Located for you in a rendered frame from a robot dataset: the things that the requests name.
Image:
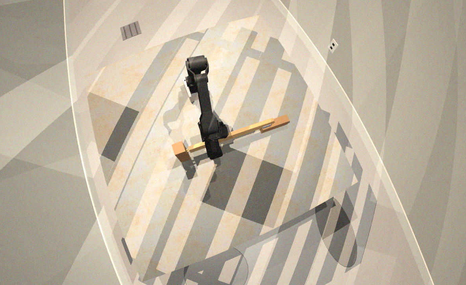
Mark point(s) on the long wooden rail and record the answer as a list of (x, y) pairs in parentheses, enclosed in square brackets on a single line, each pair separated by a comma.
[(234, 134)]

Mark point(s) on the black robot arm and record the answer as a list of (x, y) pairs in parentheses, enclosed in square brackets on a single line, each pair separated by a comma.
[(210, 128)]

